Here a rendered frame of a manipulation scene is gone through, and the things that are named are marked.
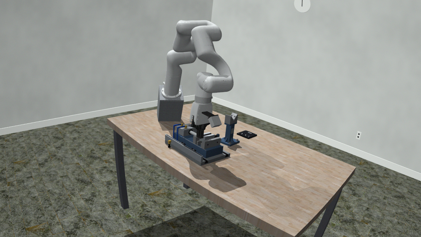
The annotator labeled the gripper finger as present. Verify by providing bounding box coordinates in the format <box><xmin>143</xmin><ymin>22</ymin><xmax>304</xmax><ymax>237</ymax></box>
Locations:
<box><xmin>191</xmin><ymin>116</ymin><xmax>202</xmax><ymax>139</ymax></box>
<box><xmin>201</xmin><ymin>123</ymin><xmax>210</xmax><ymax>138</ymax></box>

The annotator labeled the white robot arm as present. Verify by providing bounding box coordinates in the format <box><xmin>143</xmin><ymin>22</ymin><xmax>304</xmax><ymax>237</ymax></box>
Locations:
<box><xmin>161</xmin><ymin>20</ymin><xmax>234</xmax><ymax>104</ymax></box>

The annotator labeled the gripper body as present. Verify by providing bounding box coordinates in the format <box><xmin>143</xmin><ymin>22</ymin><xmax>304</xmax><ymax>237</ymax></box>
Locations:
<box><xmin>189</xmin><ymin>101</ymin><xmax>212</xmax><ymax>125</ymax></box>

